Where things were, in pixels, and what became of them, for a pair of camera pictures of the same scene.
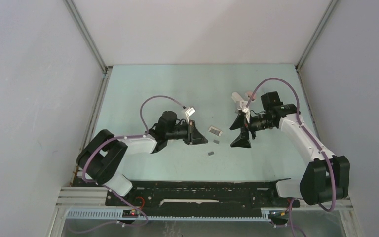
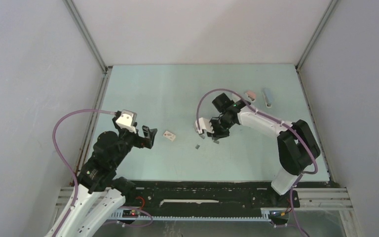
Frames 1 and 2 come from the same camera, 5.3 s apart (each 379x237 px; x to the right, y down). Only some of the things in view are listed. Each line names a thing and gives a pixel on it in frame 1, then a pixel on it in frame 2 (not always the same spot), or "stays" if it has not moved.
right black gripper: x=243 y=140 → x=217 y=135
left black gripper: x=194 y=137 → x=148 y=140
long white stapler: x=236 y=97 stays
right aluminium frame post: x=316 y=34 stays
